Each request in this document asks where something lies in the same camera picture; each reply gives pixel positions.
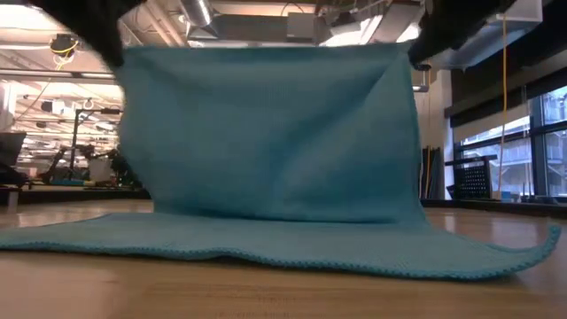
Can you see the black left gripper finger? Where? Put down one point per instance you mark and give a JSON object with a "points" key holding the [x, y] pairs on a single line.
{"points": [[102, 17]]}

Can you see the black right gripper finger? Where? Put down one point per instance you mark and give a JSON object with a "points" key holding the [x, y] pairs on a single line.
{"points": [[447, 22]]}

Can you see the teal microfiber towel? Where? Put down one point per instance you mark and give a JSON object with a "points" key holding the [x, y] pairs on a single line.
{"points": [[274, 155]]}

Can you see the black background robot arm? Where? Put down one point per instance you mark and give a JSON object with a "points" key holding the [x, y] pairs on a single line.
{"points": [[57, 161]]}

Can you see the ceiling light strip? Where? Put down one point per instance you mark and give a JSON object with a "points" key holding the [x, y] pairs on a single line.
{"points": [[420, 87]]}

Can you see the black leaning panels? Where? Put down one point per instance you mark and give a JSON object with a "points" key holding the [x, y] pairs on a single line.
{"points": [[432, 177]]}

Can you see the black perforated panel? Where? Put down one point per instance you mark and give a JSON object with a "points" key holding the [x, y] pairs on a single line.
{"points": [[474, 181]]}

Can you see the black background gantry frame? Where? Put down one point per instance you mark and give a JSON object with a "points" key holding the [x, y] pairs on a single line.
{"points": [[75, 133]]}

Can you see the black aluminium table frame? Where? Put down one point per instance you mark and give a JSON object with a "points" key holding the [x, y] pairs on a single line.
{"points": [[509, 206]]}

